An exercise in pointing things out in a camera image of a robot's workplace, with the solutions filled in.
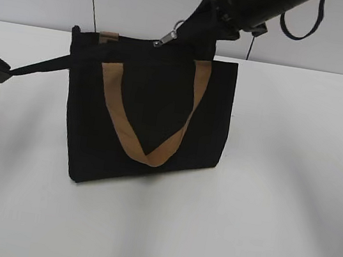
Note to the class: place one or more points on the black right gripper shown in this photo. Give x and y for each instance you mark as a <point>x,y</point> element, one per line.
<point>226,18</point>

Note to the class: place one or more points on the silver zipper pull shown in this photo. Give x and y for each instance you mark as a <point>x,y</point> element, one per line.
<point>172,35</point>

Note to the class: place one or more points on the black tote bag tan handles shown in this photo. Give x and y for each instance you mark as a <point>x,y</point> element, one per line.
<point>134,109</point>

